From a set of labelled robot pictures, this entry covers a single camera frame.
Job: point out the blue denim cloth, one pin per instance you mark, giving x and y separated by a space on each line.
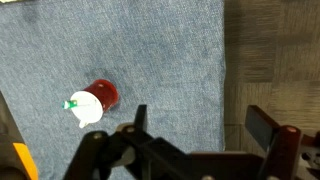
150 50

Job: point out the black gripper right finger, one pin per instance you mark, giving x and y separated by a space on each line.
283 153

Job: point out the yellow object at edge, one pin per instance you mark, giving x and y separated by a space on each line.
13 160

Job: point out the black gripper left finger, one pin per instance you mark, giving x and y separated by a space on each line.
110 156

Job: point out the red white mug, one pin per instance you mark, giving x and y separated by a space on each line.
104 91

